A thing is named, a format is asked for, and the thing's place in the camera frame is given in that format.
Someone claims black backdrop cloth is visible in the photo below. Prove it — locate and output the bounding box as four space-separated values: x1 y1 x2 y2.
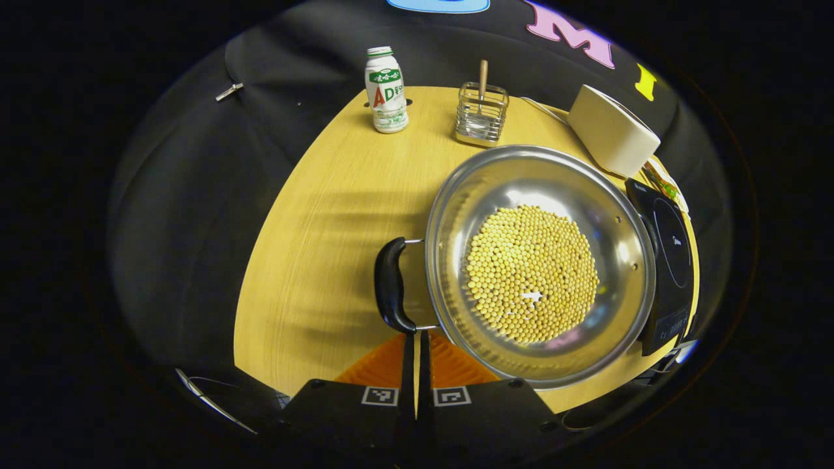
108 0 734 418

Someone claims black induction cooktop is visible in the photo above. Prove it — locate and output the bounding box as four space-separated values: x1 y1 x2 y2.
624 177 697 357

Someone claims white toaster cable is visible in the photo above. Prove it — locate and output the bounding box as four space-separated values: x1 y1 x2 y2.
519 96 571 126

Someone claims metal wire basket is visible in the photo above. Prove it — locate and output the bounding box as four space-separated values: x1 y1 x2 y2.
455 82 510 147

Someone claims white drink bottle green label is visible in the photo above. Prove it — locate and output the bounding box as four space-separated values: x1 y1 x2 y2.
364 46 410 134

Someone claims white toaster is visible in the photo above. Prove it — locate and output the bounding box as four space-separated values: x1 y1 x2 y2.
567 85 661 179

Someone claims pile of yellow soybeans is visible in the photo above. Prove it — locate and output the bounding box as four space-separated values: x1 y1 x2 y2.
465 205 600 345

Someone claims sandwich with lettuce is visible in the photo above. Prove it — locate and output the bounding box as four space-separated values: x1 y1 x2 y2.
642 156 690 214

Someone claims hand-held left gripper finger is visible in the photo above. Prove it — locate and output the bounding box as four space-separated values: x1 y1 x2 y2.
417 329 568 469
280 329 418 469

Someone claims stainless steel pot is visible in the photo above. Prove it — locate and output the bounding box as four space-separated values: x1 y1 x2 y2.
374 145 657 390

